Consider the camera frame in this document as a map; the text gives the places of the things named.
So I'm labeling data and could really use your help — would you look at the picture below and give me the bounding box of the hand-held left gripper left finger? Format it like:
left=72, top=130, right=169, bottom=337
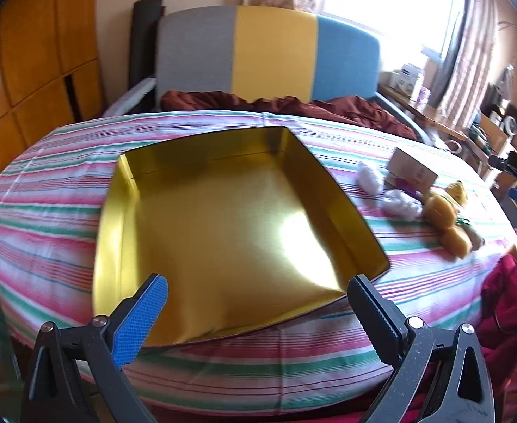
left=20, top=273, right=171, bottom=423

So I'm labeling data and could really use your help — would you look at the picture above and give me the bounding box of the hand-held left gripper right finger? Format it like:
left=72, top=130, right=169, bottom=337
left=347, top=274, right=496, bottom=423

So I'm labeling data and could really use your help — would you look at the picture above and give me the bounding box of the yellow sock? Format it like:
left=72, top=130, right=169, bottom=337
left=443, top=180, right=469, bottom=207

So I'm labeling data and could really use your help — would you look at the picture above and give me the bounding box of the yellow sponge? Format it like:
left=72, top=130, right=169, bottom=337
left=441, top=226, right=473, bottom=260
left=423, top=191, right=457, bottom=230

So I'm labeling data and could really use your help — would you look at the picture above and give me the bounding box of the pale grey sock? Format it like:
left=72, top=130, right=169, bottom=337
left=382, top=189, right=423, bottom=220

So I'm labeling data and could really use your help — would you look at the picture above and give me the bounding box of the gold tin box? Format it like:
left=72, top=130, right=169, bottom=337
left=92, top=126, right=391, bottom=348

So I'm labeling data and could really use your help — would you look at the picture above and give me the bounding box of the black speaker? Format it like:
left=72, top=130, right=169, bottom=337
left=503, top=102, right=517, bottom=136

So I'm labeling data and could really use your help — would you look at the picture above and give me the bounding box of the small printed carton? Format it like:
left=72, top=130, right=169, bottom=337
left=386, top=146, right=439, bottom=195

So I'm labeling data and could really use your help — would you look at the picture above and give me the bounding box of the wooden desk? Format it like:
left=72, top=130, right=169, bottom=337
left=379, top=84, right=470, bottom=146

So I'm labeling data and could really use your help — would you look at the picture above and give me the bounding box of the purple snack packet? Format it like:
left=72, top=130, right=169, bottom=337
left=385, top=177, right=420, bottom=196

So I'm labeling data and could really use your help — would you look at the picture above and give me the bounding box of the striped bed sheet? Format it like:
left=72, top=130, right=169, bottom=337
left=0, top=110, right=517, bottom=410

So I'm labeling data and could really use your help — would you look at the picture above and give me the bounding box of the white rolled sock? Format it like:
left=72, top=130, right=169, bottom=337
left=356, top=161, right=384, bottom=195

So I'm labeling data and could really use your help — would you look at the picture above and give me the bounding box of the white appliance box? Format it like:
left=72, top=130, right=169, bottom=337
left=390, top=64, right=424, bottom=95

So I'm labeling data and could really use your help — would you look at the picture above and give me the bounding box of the maroon blanket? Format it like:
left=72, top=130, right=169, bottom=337
left=160, top=90, right=420, bottom=142

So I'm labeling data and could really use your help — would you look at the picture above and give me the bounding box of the window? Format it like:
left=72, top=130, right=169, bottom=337
left=324, top=0, right=457, bottom=60

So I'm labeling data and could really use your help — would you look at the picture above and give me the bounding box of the grey yellow blue sofa chair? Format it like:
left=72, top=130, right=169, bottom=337
left=102, top=5, right=431, bottom=144

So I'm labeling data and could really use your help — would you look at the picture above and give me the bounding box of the black rolled mat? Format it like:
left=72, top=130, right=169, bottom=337
left=128, top=0, right=166, bottom=93

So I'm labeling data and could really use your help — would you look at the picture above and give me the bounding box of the wooden wardrobe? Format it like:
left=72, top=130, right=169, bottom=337
left=0, top=0, right=105, bottom=195

